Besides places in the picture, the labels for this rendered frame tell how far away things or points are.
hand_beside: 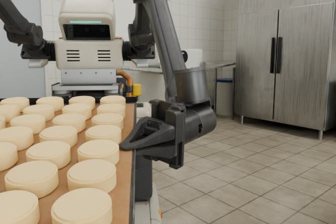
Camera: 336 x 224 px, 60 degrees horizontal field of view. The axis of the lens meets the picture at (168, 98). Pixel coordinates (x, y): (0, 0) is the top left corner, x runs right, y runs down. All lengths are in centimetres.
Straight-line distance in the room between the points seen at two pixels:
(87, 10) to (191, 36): 434
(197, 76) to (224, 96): 494
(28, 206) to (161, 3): 56
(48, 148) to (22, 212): 12
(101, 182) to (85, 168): 3
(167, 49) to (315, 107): 364
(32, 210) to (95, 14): 98
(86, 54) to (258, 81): 357
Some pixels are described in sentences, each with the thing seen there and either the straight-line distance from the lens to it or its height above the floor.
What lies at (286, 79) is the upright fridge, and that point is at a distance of 433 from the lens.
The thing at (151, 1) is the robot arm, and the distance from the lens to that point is 74.
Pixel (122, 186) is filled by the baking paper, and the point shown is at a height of 95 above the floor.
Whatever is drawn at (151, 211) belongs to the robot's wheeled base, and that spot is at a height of 28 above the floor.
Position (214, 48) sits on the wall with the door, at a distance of 592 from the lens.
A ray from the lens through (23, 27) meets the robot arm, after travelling 117.
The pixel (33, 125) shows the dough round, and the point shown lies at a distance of 49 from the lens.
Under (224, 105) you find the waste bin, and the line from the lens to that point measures 547.
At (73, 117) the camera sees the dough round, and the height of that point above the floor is 99.
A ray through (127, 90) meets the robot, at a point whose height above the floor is 89.
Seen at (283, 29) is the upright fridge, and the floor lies 145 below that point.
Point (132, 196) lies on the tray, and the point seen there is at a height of 94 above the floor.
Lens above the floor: 108
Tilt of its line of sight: 8 degrees down
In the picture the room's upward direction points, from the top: straight up
